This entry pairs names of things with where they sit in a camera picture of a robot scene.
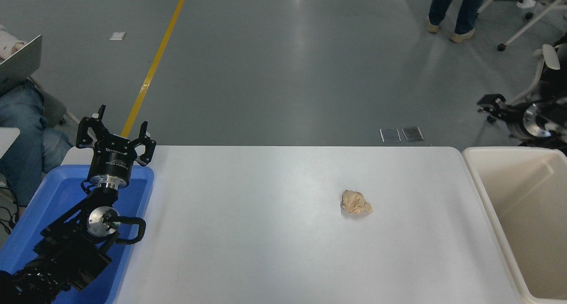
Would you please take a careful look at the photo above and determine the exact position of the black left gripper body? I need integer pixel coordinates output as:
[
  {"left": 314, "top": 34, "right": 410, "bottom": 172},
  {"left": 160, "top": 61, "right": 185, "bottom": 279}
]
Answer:
[{"left": 87, "top": 134, "right": 138, "bottom": 180}]

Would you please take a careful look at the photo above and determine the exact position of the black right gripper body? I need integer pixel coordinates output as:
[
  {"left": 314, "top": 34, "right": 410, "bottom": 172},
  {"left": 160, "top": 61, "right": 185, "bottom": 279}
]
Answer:
[{"left": 504, "top": 103, "right": 531, "bottom": 139}]

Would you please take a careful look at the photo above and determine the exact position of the grey padded chair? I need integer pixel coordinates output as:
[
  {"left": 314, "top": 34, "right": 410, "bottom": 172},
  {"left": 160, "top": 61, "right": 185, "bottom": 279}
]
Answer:
[{"left": 26, "top": 76, "right": 81, "bottom": 125}]

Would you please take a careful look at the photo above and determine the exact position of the blue plastic tray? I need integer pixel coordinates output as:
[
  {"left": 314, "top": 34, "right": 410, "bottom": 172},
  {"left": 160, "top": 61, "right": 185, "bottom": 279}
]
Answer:
[{"left": 0, "top": 164, "right": 155, "bottom": 304}]

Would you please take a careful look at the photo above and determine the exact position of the seated person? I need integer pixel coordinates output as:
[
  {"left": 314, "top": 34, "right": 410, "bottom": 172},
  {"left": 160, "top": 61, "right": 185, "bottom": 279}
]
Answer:
[{"left": 0, "top": 25, "right": 75, "bottom": 207}]

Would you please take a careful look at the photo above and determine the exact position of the white armrest office chair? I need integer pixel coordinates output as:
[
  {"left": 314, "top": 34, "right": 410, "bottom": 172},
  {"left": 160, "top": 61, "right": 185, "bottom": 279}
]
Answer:
[{"left": 501, "top": 44, "right": 561, "bottom": 106}]

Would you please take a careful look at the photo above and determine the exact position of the small white side table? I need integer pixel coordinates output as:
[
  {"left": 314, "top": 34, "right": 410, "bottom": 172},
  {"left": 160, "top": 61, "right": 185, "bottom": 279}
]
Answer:
[{"left": 0, "top": 127, "right": 21, "bottom": 158}]

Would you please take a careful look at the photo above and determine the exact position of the silver laptop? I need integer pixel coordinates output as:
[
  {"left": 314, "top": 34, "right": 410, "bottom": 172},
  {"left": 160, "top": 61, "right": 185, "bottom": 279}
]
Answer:
[{"left": 0, "top": 35, "right": 43, "bottom": 96}]

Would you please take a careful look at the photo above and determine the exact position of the large pale plastic bin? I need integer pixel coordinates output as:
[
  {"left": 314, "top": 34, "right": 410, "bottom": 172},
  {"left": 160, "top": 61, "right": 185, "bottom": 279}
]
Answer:
[{"left": 462, "top": 147, "right": 567, "bottom": 304}]

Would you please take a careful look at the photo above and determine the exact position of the crumpled tan paper ball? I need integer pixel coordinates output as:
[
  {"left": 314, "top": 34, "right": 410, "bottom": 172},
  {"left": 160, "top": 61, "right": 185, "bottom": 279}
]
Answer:
[{"left": 341, "top": 190, "right": 373, "bottom": 215}]

